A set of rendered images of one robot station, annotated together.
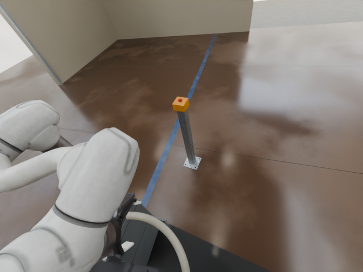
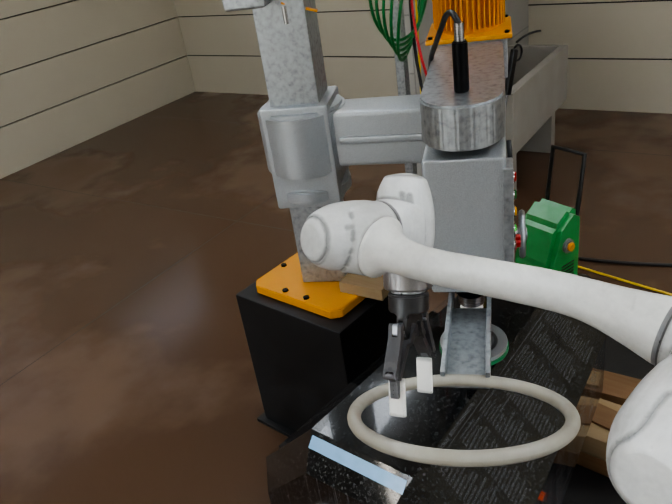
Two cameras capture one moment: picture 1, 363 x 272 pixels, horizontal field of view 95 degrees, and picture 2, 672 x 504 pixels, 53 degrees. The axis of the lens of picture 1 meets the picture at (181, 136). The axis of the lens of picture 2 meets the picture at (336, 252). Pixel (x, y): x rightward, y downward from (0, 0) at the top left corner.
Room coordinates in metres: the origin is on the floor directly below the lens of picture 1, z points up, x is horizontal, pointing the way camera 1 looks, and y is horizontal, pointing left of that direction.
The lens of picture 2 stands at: (1.16, 0.30, 2.26)
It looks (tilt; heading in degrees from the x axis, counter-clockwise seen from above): 29 degrees down; 190
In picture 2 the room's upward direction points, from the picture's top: 9 degrees counter-clockwise
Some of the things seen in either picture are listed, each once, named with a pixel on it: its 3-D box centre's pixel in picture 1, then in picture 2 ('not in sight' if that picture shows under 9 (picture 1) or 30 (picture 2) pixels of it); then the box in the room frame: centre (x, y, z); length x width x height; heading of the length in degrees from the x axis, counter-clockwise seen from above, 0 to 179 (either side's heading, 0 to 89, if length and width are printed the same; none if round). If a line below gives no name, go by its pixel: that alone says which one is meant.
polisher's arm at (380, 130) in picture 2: not in sight; (354, 131); (-1.32, 0.03, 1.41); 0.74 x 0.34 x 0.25; 82
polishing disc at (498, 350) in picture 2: not in sight; (473, 341); (-0.60, 0.40, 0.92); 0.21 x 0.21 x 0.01
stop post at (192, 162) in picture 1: (187, 137); not in sight; (1.27, -0.07, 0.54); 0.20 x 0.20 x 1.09; 56
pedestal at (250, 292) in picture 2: not in sight; (340, 345); (-1.35, -0.17, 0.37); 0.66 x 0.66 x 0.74; 56
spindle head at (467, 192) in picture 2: not in sight; (468, 205); (-0.68, 0.41, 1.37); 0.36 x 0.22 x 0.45; 174
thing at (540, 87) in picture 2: not in sight; (503, 120); (-4.10, 0.91, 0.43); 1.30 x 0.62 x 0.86; 153
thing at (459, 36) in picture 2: not in sight; (460, 57); (-0.60, 0.40, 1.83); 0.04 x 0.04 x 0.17
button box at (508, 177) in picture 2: not in sight; (508, 211); (-0.52, 0.51, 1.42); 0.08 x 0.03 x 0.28; 174
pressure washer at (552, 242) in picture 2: not in sight; (548, 231); (-2.19, 0.92, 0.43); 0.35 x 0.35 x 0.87; 41
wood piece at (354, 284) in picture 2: not in sight; (366, 285); (-1.17, 0.01, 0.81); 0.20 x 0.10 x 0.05; 64
